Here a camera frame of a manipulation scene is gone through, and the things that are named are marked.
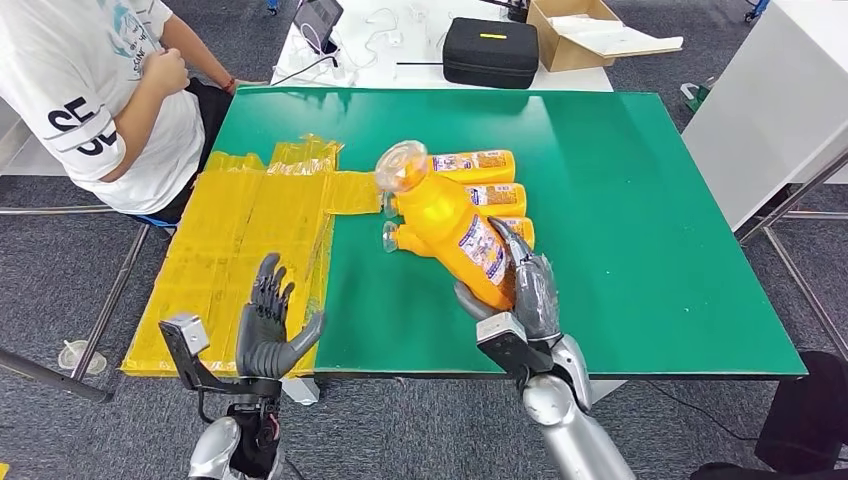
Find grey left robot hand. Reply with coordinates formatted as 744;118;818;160
235;252;327;381

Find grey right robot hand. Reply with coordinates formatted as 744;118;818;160
453;217;564;346

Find person's right hand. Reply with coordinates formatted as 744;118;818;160
142;47;191;97

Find orange detergent bottle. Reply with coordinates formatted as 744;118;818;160
374;140;525;313
382;183;529;220
382;217;537;260
423;149;517;185

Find white table foot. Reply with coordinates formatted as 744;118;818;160
588;379;627;405
281;377;321;407

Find person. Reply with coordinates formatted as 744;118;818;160
0;0;270;230

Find green top table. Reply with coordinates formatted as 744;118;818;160
210;84;811;382

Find yellow taped cardboard mat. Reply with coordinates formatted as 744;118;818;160
120;134;384;380

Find white power strip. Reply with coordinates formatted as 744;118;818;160
272;49;359;87

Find dark tablet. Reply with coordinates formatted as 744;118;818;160
294;0;344;53

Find grey desk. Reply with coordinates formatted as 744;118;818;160
0;99;74;177

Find clear plastic lid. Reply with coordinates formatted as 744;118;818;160
58;339;109;377

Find white table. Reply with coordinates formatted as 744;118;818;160
269;0;615;93

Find brown cardboard box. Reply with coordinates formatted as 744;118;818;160
526;0;624;73

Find black zip case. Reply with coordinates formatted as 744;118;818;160
441;16;541;90

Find green floor object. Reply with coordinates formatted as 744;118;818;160
680;76;718;114

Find white foam sheet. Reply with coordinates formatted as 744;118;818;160
549;14;686;58

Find white cabinet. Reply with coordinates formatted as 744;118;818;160
682;0;848;232

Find black device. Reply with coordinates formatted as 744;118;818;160
480;0;531;23

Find black chair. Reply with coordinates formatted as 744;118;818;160
692;351;848;480

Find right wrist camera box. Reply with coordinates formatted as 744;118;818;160
475;311;554;382

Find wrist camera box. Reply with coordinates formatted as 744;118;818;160
475;311;554;382
158;313;230;395

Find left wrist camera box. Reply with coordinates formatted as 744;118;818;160
158;313;230;395

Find black floor cable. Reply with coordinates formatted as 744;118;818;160
652;382;763;439

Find metal frame legs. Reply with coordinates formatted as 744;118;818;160
738;148;848;362
0;201;154;405

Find white charger with cable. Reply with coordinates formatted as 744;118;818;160
344;6;405;71

